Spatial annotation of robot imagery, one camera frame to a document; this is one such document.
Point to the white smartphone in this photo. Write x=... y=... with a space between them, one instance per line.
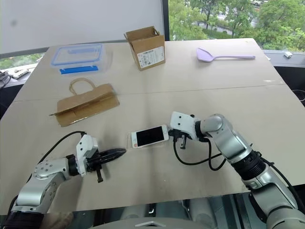
x=150 y=136

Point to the white power strip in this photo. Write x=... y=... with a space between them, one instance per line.
x=20 y=74

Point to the clear container with blue lid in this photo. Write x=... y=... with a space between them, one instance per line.
x=77 y=53

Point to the open cardboard box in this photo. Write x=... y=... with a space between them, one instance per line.
x=149 y=53

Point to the grey rounded shape under table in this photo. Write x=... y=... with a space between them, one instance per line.
x=206 y=207

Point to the grey robot torso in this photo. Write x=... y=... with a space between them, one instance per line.
x=152 y=224

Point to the small white block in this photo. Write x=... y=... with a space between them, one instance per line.
x=287 y=54

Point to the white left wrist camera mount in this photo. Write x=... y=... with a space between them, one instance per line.
x=82 y=148

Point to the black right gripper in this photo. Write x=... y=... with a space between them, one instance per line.
x=183 y=139

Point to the white roller blind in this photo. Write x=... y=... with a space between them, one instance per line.
x=78 y=19

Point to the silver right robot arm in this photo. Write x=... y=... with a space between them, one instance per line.
x=238 y=148

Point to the purple plastic spatula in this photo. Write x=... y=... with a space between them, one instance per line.
x=203 y=55

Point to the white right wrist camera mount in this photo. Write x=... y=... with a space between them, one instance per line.
x=182 y=121

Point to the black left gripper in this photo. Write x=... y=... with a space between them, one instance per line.
x=94 y=162

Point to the brown paper bag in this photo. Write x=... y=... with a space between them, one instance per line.
x=88 y=105

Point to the black window frame post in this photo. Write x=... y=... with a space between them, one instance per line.
x=165 y=19

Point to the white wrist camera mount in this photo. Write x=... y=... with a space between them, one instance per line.
x=182 y=121
x=82 y=148

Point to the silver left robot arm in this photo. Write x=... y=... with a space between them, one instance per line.
x=45 y=179

